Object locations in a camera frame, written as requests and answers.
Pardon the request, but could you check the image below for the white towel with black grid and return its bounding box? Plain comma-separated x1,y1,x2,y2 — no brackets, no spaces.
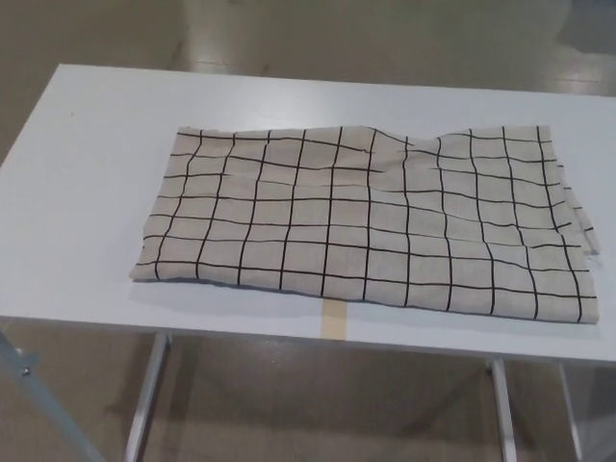
127,123,602,326

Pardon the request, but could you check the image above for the beige tape strip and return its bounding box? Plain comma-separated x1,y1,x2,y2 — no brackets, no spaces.
319,298,349,342

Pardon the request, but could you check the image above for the white slanted table leg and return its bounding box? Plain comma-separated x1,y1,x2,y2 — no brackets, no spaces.
121,331,174,462

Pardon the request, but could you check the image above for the grey metal stand leg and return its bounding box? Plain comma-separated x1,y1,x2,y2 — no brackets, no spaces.
0,317,105,462

